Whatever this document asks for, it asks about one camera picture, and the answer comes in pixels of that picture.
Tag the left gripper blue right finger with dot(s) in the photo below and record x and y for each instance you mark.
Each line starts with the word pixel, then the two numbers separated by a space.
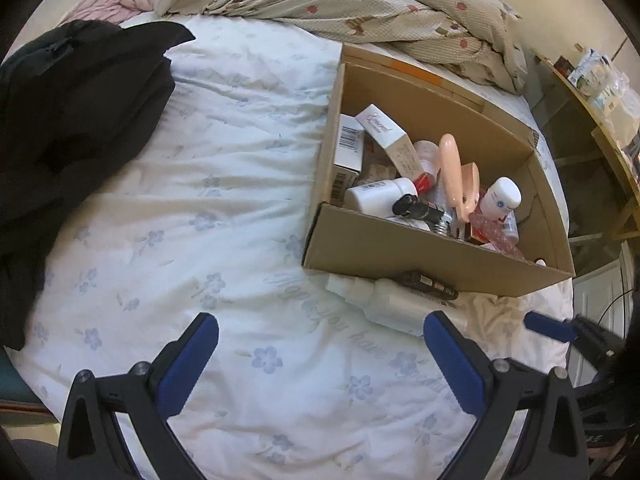
pixel 460 360

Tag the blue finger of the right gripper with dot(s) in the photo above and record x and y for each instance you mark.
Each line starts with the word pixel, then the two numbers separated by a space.
pixel 552 328

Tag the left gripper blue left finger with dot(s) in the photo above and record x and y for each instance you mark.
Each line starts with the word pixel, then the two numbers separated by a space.
pixel 180 364

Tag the red cigarette pack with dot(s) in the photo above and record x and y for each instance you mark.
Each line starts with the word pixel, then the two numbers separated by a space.
pixel 496 231

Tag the pink handled pliers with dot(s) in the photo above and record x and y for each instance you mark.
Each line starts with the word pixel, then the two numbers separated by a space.
pixel 461 183

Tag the white floral bed sheet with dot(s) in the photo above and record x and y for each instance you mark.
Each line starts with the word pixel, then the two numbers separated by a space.
pixel 212 217

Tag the wooden side desk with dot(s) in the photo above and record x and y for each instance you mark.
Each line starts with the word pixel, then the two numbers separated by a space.
pixel 626 224

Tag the white blue cap bottle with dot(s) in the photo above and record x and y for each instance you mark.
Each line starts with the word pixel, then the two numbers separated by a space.
pixel 500 199

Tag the small white dropper bottle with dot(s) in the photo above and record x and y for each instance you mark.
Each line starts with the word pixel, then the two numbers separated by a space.
pixel 377 199

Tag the brown cardboard box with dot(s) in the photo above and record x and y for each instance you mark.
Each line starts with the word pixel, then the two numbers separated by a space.
pixel 343 241

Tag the white plastic bag on desk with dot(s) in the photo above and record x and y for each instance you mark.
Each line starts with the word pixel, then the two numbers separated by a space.
pixel 617 106

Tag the beige cosmetic carton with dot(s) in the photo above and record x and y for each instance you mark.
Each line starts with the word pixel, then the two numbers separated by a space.
pixel 393 140

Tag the white barcode box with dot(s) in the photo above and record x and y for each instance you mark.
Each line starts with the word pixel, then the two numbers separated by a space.
pixel 348 153

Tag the blue white carton on desk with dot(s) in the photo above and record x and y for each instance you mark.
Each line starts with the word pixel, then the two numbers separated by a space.
pixel 590 73

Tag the black clothing pile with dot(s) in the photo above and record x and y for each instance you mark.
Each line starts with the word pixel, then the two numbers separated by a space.
pixel 77 104

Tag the beige patterned quilt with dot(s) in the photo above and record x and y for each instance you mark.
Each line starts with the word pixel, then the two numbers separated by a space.
pixel 476 39

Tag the pink crumpled cloth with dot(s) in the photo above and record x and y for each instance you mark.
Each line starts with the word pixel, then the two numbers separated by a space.
pixel 113 11

